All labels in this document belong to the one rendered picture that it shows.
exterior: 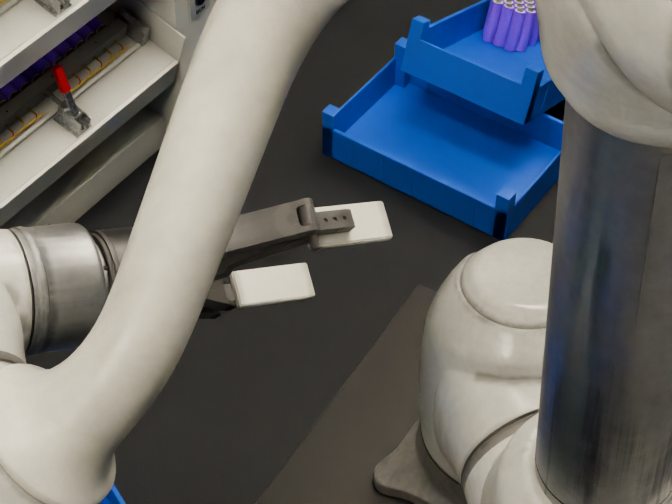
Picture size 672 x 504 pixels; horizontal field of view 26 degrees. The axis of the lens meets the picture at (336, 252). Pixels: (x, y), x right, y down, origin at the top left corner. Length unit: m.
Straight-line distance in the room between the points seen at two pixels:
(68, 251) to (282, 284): 0.24
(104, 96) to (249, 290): 0.77
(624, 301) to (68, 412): 0.33
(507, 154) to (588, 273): 1.25
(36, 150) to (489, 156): 0.64
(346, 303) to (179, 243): 1.05
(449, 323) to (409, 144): 0.92
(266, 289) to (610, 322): 0.41
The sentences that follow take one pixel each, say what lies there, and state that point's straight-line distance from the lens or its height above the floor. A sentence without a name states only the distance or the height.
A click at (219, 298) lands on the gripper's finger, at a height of 0.55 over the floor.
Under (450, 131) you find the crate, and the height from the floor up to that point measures 0.00.
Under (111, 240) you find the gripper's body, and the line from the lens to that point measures 1.04.
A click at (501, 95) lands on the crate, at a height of 0.12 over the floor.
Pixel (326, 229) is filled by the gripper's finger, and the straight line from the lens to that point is 1.05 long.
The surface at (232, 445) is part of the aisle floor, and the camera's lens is 1.74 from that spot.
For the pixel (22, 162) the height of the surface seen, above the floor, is 0.18.
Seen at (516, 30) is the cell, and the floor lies 0.07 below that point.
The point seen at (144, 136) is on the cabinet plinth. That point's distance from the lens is 2.05.
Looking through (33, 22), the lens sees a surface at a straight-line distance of 1.74.
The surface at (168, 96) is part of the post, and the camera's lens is 2.03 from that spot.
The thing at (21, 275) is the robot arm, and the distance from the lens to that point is 1.00.
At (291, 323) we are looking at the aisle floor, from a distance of 1.85.
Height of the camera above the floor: 1.42
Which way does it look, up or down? 47 degrees down
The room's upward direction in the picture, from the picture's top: straight up
